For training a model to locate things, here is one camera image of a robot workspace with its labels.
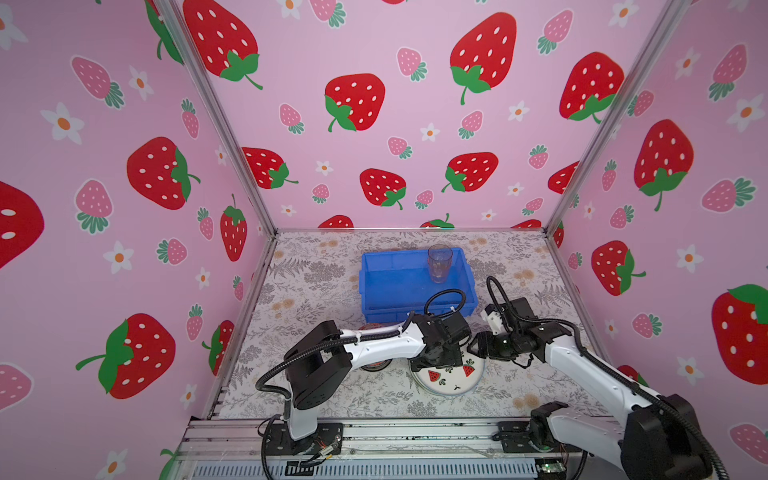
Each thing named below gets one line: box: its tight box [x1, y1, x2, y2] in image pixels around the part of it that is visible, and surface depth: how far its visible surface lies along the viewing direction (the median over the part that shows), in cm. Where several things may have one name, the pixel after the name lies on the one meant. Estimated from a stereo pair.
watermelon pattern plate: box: [411, 347, 485, 395], surface depth 83 cm
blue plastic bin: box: [359, 248, 478, 323], surface depth 109 cm
